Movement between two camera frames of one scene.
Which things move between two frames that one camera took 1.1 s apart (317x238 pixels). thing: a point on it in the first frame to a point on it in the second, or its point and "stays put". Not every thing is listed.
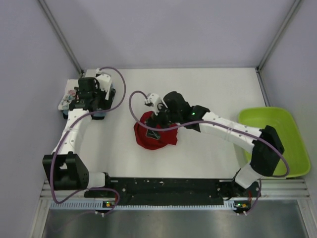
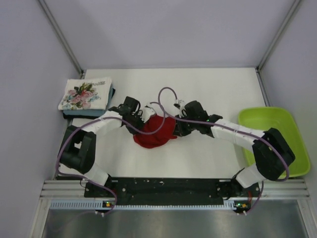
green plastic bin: [286, 132] stays put
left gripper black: [105, 104] to [141, 123]
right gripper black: [157, 118] to [179, 131]
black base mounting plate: [139, 190] stays put
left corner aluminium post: [59, 32] stays put
